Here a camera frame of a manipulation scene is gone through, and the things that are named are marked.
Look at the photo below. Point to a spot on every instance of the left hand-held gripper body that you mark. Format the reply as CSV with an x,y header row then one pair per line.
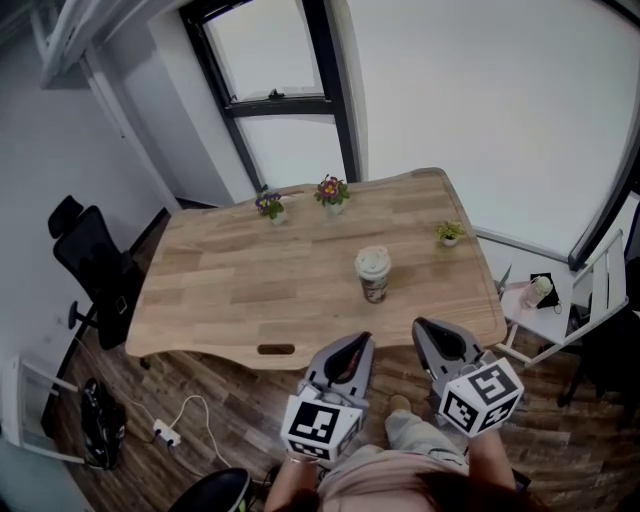
x,y
320,425

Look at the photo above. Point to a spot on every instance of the purple flower potted plant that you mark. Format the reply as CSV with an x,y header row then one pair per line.
x,y
271,204

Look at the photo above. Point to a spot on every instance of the black mesh office chair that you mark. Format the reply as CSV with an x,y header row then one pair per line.
x,y
95,270

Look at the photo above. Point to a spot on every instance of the black pouch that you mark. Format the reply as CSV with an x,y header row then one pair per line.
x,y
554,297

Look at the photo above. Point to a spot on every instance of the pink flower potted plant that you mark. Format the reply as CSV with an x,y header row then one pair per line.
x,y
332,194

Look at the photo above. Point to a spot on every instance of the black bag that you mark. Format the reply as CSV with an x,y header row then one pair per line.
x,y
100,425

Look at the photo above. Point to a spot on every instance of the black round stool seat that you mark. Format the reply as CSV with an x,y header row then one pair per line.
x,y
215,492

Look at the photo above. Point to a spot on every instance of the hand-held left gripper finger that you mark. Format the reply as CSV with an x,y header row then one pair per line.
x,y
316,364
365,375

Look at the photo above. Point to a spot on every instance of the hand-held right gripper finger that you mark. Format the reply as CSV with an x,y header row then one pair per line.
x,y
426,350
467,347

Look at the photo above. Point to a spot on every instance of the person's beige trousers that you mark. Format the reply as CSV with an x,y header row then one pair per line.
x,y
415,445

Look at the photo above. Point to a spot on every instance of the white metal rack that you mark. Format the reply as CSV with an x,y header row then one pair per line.
x,y
30,400

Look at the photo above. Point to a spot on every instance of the patterned travel cup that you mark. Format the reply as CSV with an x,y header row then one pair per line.
x,y
375,290

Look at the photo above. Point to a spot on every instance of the person's tan shoe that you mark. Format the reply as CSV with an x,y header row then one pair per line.
x,y
401,403

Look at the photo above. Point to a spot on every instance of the small green potted plant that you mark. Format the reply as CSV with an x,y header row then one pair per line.
x,y
450,232

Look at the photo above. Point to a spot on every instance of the white power strip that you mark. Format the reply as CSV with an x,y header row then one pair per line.
x,y
166,433

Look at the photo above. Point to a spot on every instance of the pink water bottle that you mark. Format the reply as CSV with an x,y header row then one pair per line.
x,y
537,291

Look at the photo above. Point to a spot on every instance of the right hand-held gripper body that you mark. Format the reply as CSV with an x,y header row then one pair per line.
x,y
480,400

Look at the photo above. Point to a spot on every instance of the white wall shelf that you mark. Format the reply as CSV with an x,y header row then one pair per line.
x,y
65,45

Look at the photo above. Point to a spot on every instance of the white slatted chair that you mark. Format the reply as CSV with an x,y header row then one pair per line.
x,y
595,295

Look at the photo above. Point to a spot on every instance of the person's left forearm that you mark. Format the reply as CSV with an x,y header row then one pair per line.
x,y
290,485

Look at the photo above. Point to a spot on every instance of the person's right forearm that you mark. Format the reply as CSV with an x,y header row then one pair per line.
x,y
490,460

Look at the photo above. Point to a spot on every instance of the cream travel cup lid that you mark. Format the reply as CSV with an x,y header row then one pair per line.
x,y
372,261

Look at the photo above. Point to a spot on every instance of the black window frame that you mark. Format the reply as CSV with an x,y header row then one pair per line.
x,y
340,100

